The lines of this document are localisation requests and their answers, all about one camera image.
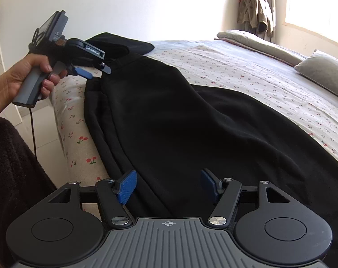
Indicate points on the dark fuzzy sleeve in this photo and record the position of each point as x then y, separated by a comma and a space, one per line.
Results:
23, 183

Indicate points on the hanging khaki clothes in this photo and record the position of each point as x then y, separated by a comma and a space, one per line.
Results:
257, 17

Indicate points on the folded black garment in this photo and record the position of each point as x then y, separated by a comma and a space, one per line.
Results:
116, 46

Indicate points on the window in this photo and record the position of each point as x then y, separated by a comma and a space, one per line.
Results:
318, 16

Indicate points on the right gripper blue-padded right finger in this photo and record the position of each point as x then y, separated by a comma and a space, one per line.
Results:
224, 193

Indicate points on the person's left hand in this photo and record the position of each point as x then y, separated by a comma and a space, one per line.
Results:
13, 78

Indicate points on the folded grey-green quilt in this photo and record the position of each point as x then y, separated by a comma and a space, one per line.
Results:
252, 42

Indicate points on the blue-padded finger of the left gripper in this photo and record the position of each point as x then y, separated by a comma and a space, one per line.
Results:
77, 71
103, 68

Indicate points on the cherry print bed sheet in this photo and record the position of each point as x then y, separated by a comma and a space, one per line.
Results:
208, 63

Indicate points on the grey pillow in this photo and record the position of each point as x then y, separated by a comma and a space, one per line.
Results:
322, 69

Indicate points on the black pants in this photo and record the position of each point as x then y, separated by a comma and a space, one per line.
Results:
146, 117

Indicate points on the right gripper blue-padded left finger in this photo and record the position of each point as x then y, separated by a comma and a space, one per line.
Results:
112, 198

